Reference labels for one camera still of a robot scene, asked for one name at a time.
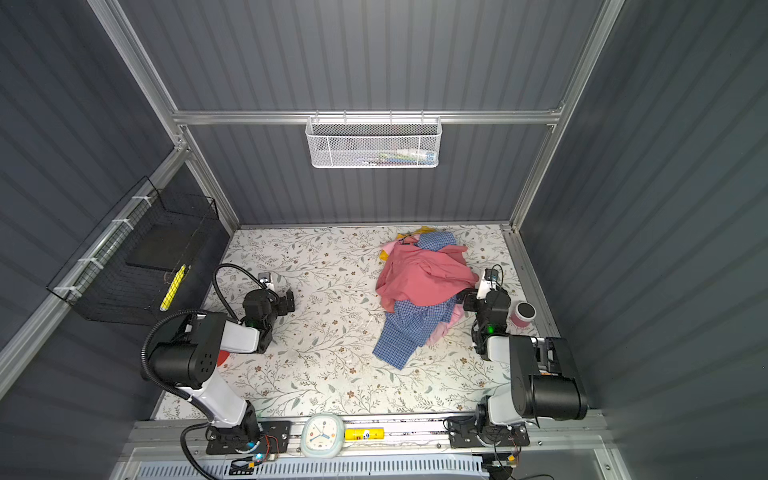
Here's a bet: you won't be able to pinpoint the dark pink shirt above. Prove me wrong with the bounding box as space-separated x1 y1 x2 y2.
375 231 479 313

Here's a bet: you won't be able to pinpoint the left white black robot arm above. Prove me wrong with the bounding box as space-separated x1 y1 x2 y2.
140 263 296 451

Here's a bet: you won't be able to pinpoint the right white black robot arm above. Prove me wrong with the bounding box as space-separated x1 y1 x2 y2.
458 287 589 438

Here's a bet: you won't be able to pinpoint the light pink cloth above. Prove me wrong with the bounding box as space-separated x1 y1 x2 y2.
427 304 465 346

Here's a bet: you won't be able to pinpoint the yellow cloth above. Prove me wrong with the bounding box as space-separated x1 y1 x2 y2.
378 226 436 261

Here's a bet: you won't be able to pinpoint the floral table mat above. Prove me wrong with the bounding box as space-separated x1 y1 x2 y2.
204 225 508 417

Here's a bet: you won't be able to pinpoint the blue checked shirt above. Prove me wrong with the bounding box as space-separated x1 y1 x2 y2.
372 231 460 371

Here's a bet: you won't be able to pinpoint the black slab in basket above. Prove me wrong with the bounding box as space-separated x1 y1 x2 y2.
126 225 206 272

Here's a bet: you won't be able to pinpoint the mint analog clock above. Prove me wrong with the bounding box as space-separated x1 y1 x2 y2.
300 413 345 459

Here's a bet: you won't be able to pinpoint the white vent grille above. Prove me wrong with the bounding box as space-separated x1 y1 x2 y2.
134 455 490 480

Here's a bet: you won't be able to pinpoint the yellow spirit level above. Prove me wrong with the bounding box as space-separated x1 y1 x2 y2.
344 428 385 442

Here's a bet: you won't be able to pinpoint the items in white basket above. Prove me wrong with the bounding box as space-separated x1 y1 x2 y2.
355 149 438 167

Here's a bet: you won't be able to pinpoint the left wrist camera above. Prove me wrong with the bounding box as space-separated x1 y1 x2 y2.
257 272 274 290

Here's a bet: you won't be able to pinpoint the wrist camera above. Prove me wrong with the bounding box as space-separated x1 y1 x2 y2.
257 272 274 290
476 267 503 300

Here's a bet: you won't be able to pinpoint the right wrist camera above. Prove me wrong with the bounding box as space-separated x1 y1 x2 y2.
476 267 503 300

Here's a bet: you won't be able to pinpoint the black wire wall basket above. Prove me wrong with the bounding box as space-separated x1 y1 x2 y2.
47 178 225 326

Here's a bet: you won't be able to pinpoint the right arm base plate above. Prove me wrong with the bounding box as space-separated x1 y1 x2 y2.
443 415 530 449

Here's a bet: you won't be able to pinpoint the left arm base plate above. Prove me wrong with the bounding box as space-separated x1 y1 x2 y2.
205 421 292 455

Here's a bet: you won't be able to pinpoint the white wire wall basket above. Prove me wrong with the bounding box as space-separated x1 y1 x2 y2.
305 117 443 169

